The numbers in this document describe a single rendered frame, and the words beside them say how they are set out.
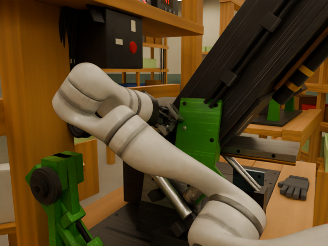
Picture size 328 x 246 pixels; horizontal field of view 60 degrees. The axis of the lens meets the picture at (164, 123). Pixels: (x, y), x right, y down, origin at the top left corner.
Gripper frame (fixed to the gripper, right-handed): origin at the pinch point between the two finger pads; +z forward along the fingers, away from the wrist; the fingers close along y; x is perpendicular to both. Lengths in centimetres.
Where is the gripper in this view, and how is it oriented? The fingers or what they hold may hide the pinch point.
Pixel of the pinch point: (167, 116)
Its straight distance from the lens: 74.7
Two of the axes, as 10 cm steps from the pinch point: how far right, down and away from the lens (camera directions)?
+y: -5.1, -7.8, 3.6
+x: -7.2, 6.2, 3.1
